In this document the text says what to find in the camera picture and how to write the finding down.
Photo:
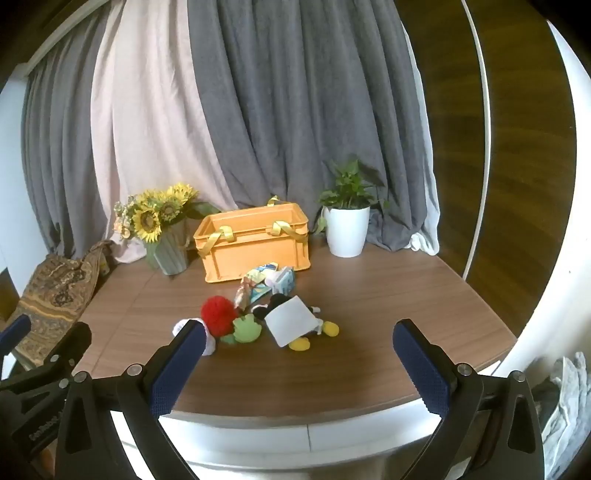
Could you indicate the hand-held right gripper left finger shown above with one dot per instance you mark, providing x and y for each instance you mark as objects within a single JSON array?
[{"x": 178, "y": 364}]

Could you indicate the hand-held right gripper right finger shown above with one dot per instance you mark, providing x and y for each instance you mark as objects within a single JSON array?
[{"x": 420, "y": 369}]

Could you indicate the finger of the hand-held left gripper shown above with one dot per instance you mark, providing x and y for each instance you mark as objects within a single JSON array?
[
  {"x": 14, "y": 331},
  {"x": 69, "y": 344}
]

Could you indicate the red and white plush toy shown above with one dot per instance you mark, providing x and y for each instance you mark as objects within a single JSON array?
[{"x": 219, "y": 316}]

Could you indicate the green leaf-shaped item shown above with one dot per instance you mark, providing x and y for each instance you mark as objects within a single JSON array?
[{"x": 244, "y": 330}]

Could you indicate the colourful printed cloth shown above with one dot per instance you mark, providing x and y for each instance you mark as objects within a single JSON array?
[{"x": 254, "y": 281}]

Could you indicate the light blue tissue pack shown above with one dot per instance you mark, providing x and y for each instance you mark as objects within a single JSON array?
[{"x": 285, "y": 279}]

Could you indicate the brown patterned cloth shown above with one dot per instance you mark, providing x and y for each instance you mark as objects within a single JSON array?
[{"x": 51, "y": 290}]

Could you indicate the grey-green ribbed vase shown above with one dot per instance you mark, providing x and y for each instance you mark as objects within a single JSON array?
[{"x": 168, "y": 254}]

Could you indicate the sunflower bouquet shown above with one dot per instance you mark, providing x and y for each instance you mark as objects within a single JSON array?
[{"x": 152, "y": 214}]

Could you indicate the crumpled white cloth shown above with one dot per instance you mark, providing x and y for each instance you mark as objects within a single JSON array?
[{"x": 570, "y": 397}]

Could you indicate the white plant pot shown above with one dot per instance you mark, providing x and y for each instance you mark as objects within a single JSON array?
[{"x": 346, "y": 233}]

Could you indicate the grey curtain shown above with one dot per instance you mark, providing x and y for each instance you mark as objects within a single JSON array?
[
  {"x": 60, "y": 152},
  {"x": 300, "y": 115}
]

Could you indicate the green leafy plant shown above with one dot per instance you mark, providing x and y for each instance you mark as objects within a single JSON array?
[{"x": 348, "y": 184}]

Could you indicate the pink curtain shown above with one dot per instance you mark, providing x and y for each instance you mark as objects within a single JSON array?
[{"x": 147, "y": 120}]

